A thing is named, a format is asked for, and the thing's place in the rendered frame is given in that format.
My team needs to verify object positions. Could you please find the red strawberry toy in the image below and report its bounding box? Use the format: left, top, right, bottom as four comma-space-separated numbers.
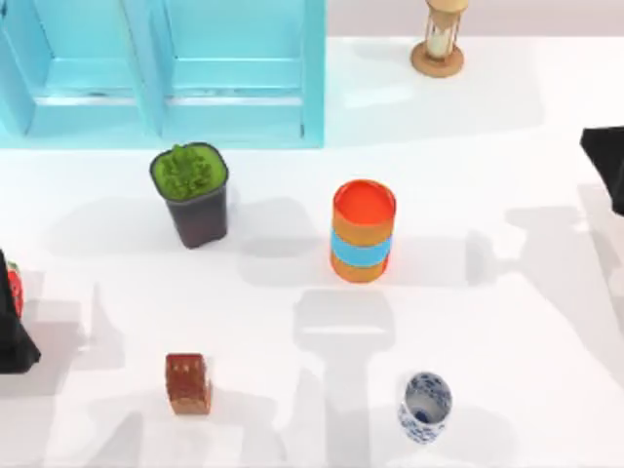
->
5, 260, 25, 318

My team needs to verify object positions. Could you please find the blue and white cup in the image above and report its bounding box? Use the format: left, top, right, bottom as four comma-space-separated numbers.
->
398, 371, 453, 447

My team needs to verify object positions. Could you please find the brown wooden block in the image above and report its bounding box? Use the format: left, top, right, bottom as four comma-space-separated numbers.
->
164, 352, 215, 417

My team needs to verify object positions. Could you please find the orange can with blue band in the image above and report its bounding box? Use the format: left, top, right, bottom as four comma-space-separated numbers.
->
329, 178, 398, 286

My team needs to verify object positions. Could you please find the light blue rack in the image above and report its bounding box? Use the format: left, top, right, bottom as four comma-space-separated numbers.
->
0, 0, 327, 150

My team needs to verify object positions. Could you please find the green plant in dark pot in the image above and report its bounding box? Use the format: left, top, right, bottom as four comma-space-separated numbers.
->
148, 141, 230, 251

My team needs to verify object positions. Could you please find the wooden hourglass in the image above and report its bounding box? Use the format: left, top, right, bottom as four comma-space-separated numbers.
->
409, 0, 465, 78

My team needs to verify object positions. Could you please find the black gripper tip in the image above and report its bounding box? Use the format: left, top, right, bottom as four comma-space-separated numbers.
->
0, 249, 42, 375
578, 125, 624, 217

